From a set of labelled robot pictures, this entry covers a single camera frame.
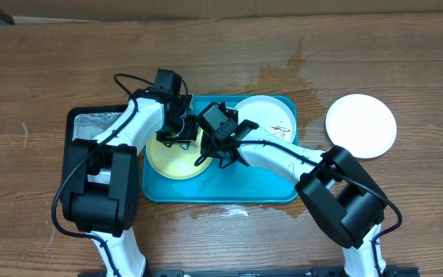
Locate yellow-green plate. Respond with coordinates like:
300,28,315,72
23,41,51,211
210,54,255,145
145,128,212,180

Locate white plate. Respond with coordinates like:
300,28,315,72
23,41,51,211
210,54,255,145
235,95,298,145
325,94,398,159

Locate green yellow sponge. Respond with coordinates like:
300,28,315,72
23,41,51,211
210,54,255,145
175,139,195,151

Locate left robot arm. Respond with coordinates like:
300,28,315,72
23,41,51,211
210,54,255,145
52,69,197,276

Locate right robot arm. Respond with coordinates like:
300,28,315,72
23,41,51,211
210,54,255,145
195,102,388,276

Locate teal plastic tray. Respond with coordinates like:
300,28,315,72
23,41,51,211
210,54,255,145
141,94,300,204

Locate black plastic tray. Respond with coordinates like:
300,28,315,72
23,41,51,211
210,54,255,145
61,105,140,200

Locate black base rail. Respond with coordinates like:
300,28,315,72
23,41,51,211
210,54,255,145
77,266,420,277

